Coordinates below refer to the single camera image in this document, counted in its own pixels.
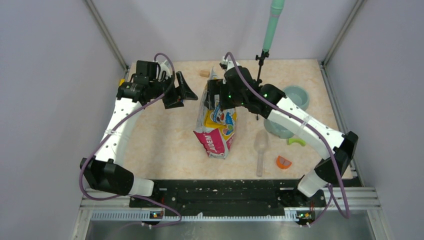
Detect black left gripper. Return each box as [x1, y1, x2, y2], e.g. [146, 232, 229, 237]
[149, 71, 198, 109]

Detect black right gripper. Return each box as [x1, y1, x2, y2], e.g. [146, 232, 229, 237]
[204, 79, 246, 111]

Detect pink pet food bag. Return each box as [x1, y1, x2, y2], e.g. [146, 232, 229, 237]
[193, 69, 237, 159]

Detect clear plastic scoop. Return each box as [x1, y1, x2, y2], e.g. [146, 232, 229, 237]
[253, 130, 269, 177]

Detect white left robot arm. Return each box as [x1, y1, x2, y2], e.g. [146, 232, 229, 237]
[80, 60, 198, 207]

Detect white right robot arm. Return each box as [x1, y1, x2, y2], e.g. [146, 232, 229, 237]
[204, 53, 359, 206]

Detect teal double pet bowl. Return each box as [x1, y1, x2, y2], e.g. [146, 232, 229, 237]
[263, 85, 310, 140]

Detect light wooden block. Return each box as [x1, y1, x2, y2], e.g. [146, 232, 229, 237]
[199, 69, 211, 78]

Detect black tripod stand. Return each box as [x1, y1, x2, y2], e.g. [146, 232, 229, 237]
[255, 49, 269, 86]

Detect green curved toy piece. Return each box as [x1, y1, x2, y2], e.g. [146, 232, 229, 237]
[286, 137, 307, 147]

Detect orange semicircle toy block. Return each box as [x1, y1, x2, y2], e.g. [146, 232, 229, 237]
[275, 155, 292, 170]

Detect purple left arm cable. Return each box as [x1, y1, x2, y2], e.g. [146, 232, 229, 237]
[78, 52, 182, 229]

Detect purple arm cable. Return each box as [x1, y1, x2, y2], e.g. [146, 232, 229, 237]
[224, 51, 351, 227]
[78, 52, 182, 229]

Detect yellow clip on frame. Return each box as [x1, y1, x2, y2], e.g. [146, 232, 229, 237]
[119, 78, 126, 86]

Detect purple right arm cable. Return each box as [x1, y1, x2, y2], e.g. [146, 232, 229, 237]
[224, 51, 351, 227]

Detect aluminium frame rail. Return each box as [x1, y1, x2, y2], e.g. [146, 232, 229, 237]
[79, 187, 382, 222]

